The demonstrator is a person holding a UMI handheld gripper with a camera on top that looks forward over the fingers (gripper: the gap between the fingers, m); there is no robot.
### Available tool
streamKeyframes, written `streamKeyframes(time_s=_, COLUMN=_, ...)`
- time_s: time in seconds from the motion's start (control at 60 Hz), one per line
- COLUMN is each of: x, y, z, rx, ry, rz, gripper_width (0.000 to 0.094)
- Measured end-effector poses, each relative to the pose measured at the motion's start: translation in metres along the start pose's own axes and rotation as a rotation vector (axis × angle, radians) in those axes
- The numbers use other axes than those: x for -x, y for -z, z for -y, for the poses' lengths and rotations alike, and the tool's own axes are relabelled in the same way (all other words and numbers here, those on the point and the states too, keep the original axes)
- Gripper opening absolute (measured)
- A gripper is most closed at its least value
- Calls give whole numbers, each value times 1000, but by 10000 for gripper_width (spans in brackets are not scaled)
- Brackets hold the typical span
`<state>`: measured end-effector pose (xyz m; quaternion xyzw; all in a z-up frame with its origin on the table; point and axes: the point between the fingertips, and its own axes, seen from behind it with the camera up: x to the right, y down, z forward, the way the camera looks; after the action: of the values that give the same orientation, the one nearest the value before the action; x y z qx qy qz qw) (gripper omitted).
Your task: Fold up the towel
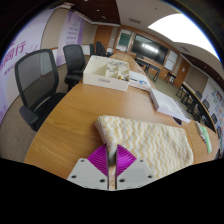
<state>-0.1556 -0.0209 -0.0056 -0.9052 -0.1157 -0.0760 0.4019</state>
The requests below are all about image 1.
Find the white blue printed packet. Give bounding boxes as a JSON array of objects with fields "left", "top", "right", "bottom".
[{"left": 128, "top": 70, "right": 153, "bottom": 91}]

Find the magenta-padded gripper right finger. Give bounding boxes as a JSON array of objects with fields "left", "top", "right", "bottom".
[{"left": 115, "top": 144, "right": 158, "bottom": 191}]

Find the cream yellow zigzag towel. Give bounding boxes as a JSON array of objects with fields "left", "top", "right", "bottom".
[{"left": 94, "top": 114, "right": 195, "bottom": 191}]

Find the group of black chairs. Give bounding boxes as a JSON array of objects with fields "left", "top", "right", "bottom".
[{"left": 191, "top": 89, "right": 220, "bottom": 127}]

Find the brown wooden door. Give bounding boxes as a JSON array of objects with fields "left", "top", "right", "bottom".
[{"left": 172, "top": 58, "right": 191, "bottom": 89}]

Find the white compartment box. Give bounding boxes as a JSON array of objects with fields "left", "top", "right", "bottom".
[{"left": 82, "top": 55, "right": 131, "bottom": 93}]

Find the green framed wall board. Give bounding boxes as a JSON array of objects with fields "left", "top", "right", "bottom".
[{"left": 115, "top": 28, "right": 134, "bottom": 52}]

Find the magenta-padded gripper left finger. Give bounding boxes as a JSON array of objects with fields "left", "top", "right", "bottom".
[{"left": 66, "top": 144, "right": 110, "bottom": 191}]

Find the row of black office chairs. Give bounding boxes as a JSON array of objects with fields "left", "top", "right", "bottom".
[{"left": 88, "top": 40, "right": 113, "bottom": 58}]

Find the colourful wall poster board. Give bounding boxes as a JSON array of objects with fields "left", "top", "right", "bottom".
[{"left": 201, "top": 78, "right": 224, "bottom": 148}]

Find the flat white box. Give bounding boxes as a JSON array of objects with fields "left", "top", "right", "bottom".
[{"left": 148, "top": 87, "right": 192, "bottom": 124}]

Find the dark-legged wooden desk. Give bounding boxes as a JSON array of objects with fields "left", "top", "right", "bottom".
[{"left": 134, "top": 57, "right": 162, "bottom": 82}]

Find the white wall board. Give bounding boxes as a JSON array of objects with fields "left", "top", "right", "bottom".
[{"left": 163, "top": 49, "right": 180, "bottom": 72}]

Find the purple white wall banner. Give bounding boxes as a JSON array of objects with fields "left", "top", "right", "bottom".
[{"left": 55, "top": 9, "right": 86, "bottom": 67}]

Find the bright ceiling light panel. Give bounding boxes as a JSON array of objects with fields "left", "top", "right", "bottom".
[{"left": 147, "top": 13, "right": 221, "bottom": 61}]

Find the long wooden side table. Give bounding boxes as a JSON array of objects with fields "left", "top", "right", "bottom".
[{"left": 176, "top": 81, "right": 218, "bottom": 132}]

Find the green booklet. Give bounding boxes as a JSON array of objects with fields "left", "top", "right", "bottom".
[{"left": 199, "top": 124, "right": 214, "bottom": 155}]

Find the small dark round object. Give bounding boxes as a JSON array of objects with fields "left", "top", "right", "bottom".
[{"left": 172, "top": 116, "right": 184, "bottom": 127}]

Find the black mesh office chair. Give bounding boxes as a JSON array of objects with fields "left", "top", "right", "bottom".
[
  {"left": 62, "top": 43, "right": 87, "bottom": 93},
  {"left": 14, "top": 48, "right": 67, "bottom": 133}
]

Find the large black wall screen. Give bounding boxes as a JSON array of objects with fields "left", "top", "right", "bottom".
[{"left": 130, "top": 33, "right": 170, "bottom": 66}]

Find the white marker pack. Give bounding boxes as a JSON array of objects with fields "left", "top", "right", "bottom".
[{"left": 194, "top": 120, "right": 206, "bottom": 142}]

